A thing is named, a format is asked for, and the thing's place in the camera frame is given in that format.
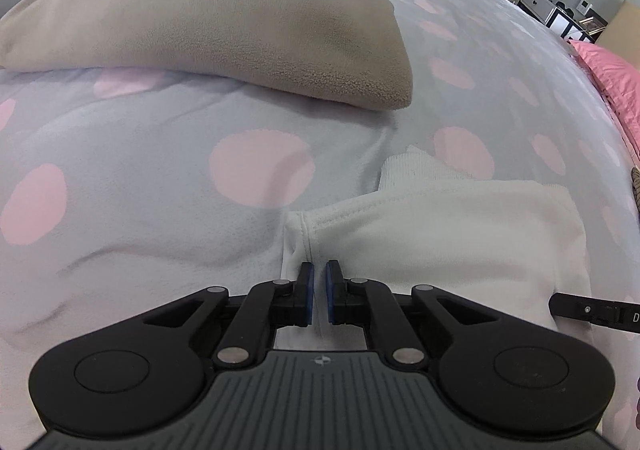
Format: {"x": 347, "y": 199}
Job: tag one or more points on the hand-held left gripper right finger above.
{"x": 331, "y": 297}

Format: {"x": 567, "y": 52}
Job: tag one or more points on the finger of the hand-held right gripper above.
{"x": 580, "y": 307}

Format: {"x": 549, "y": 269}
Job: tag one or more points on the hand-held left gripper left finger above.
{"x": 307, "y": 297}

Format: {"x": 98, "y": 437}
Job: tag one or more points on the white sweatshirt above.
{"x": 450, "y": 235}

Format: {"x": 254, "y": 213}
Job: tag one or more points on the woven brown basket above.
{"x": 636, "y": 190}

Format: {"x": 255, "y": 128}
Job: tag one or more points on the grey pink-dotted duvet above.
{"x": 150, "y": 170}

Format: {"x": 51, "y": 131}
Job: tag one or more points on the pink pillow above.
{"x": 612, "y": 75}

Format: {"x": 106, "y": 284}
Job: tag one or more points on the brown cardboard sheet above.
{"x": 622, "y": 28}

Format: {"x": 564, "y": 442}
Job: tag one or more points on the folded beige fleece blanket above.
{"x": 225, "y": 15}

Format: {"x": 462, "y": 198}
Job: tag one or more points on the white shelf unit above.
{"x": 545, "y": 8}

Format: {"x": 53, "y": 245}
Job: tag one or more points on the white wall thermostat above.
{"x": 582, "y": 5}

